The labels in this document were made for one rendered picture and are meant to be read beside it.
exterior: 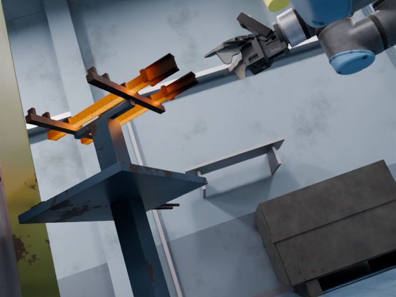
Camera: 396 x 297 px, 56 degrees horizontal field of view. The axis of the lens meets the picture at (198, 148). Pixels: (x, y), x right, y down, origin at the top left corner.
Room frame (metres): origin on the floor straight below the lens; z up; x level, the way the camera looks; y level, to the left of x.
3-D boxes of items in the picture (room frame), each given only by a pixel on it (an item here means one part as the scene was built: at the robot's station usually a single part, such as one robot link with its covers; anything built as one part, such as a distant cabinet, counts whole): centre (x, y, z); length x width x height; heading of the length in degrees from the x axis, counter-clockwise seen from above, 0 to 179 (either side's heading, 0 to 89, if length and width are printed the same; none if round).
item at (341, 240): (3.68, -0.90, 0.42); 1.21 x 0.99 x 0.84; 88
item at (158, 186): (0.93, 0.22, 0.68); 0.40 x 0.30 x 0.02; 158
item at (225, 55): (0.85, -0.14, 0.93); 0.09 x 0.03 x 0.06; 105
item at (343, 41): (0.81, -0.42, 0.82); 0.12 x 0.09 x 0.12; 72
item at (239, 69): (0.96, -0.19, 0.93); 0.09 x 0.03 x 0.06; 33
